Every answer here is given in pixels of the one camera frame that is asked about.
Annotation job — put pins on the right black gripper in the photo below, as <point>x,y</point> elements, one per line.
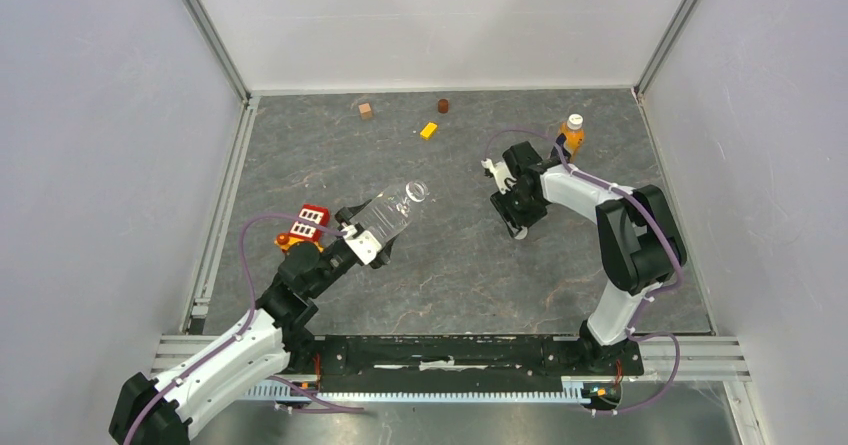
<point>515,220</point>

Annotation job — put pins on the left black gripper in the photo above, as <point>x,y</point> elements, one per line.
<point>347,213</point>

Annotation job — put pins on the clear plastic bottle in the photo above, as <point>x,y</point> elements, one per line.
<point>393,210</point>

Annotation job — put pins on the orange tea bottle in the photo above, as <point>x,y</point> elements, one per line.
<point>571,136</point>

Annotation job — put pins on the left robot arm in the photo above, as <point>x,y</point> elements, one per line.
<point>175,406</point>

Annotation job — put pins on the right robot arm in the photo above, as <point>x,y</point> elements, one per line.
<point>640,243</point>

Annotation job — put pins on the red orange toy cart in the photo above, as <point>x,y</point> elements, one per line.
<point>304,230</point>

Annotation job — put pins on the yellow block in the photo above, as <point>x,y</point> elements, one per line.
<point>428,131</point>

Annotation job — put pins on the tan wooden cube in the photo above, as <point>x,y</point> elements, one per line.
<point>365,111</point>

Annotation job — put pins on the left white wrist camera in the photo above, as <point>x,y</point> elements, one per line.
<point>361,242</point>

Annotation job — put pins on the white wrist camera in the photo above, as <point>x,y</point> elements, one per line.
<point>361,242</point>
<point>500,173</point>

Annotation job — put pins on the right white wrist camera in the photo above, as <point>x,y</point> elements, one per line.
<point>500,173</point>

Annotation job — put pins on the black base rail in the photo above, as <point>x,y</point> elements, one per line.
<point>460,363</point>

